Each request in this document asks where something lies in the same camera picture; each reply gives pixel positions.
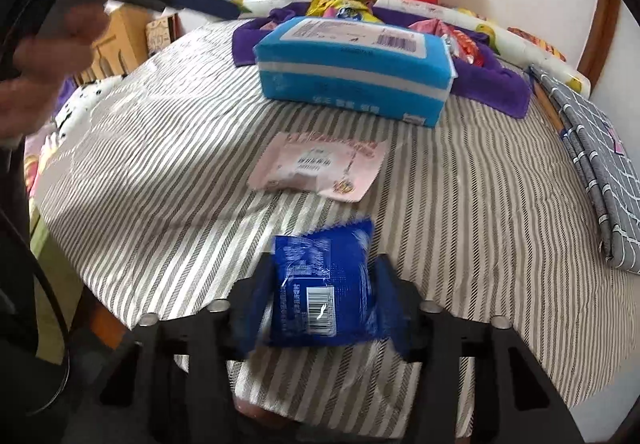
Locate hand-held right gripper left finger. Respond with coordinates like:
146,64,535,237
97,269,281,444

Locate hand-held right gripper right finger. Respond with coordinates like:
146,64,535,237
372,256,586,444

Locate blue snack packet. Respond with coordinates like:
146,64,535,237
267,219,383,350

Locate blue tissue pack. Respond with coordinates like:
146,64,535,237
252,15,458,128

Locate pale pink snack packet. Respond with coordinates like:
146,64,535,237
248,131,390,202

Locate person's left hand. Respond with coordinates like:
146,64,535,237
0,4,108,145

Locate patterned book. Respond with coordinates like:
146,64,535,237
145,14,183,57

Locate yellow triangular snack packet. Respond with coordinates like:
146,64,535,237
306,0,341,18

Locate brown cardboard box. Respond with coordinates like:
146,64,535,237
75,6,151,85

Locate black spotted white cloth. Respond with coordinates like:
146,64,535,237
52,74,126,135

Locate grey striped blanket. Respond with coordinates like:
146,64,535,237
37,16,640,425

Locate purple towel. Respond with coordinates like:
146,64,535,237
232,1,533,120

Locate grey checked cloth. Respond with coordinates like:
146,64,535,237
527,64,640,275

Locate rolled fruit print mat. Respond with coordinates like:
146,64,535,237
235,0,593,97

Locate black cable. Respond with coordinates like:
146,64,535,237
0,209,71,405

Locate wooden door frame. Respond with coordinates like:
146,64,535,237
575,0,623,90

